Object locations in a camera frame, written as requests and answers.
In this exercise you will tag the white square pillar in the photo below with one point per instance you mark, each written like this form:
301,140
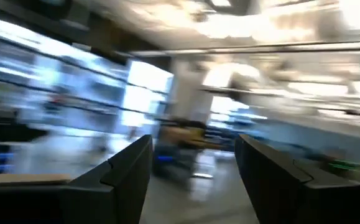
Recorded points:
192,90

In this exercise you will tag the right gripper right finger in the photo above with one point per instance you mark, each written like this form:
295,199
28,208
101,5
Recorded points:
276,193

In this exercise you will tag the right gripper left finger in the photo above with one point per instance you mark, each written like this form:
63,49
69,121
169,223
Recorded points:
120,186

